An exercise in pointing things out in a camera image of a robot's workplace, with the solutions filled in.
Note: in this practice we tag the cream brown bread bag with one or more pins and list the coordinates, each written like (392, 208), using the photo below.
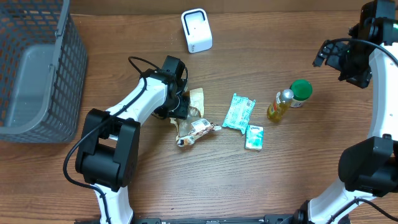
(195, 125)

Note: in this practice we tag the small teal white box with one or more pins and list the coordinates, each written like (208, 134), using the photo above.
(254, 137)

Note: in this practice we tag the dark grey plastic basket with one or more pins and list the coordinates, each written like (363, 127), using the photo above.
(43, 69)

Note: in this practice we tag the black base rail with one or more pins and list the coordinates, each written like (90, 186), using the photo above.
(267, 219)

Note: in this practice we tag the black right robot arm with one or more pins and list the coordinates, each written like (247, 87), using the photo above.
(367, 170)

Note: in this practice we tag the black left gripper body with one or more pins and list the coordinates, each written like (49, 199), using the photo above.
(176, 106)

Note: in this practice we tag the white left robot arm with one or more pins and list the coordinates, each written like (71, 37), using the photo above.
(108, 148)

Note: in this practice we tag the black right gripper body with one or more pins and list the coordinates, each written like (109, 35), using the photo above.
(348, 63)

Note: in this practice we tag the white barcode scanner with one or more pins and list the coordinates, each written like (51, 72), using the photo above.
(197, 30)

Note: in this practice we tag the yellow Vim dish soap bottle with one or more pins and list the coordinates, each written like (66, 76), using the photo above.
(280, 105)

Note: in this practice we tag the light teal snack packet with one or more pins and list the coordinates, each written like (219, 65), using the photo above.
(239, 113)

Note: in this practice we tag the green-capped white bottle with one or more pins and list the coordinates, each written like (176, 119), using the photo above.
(302, 90)

